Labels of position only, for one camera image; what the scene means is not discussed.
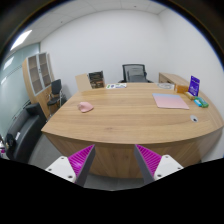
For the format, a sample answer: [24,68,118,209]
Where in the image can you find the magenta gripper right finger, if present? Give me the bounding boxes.
[134,144,183,185]

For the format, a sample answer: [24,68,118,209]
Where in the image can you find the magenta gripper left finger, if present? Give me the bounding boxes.
[46,145,95,187]

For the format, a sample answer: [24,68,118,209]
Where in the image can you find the pink computer mouse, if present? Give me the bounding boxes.
[77,102,93,113]

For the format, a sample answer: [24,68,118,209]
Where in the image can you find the pink mouse pad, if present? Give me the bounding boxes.
[152,93,189,109]

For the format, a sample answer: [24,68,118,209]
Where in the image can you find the large wooden desk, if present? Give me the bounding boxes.
[42,83,224,178]

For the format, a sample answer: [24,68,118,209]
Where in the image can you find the black leather sofa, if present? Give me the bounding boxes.
[6,103,46,163]

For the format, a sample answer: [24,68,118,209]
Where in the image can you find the green tissue pack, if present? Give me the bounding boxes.
[194,97,209,108]

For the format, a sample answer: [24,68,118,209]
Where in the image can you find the glass ashtray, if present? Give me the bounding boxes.
[157,83,174,90]

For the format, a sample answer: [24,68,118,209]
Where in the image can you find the orange wooden box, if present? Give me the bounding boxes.
[175,85,189,93]

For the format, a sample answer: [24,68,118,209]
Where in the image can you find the black visitor chair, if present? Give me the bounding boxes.
[47,79,67,109]

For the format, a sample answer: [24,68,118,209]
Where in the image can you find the wooden side cabinet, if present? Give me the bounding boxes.
[159,72,189,86]

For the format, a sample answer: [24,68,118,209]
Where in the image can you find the wooden board stand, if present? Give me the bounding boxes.
[75,74,92,92]

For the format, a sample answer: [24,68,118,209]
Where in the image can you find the white green leaflet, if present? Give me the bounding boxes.
[106,83,127,89]

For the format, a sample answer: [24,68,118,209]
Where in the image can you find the purple sign stand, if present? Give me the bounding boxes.
[188,76,200,96]

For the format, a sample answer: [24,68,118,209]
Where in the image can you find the dark framed picture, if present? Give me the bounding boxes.
[88,71,105,89]

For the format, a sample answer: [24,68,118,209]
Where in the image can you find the grey mesh office chair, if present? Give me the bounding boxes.
[120,64,150,83]

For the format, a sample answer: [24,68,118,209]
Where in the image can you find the wooden glass-door cabinet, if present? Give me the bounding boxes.
[22,53,54,118]

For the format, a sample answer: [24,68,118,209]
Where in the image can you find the ceiling light panel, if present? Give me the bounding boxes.
[10,30,32,50]

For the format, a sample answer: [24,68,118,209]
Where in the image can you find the desk cable grommet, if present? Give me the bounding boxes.
[190,115,198,122]

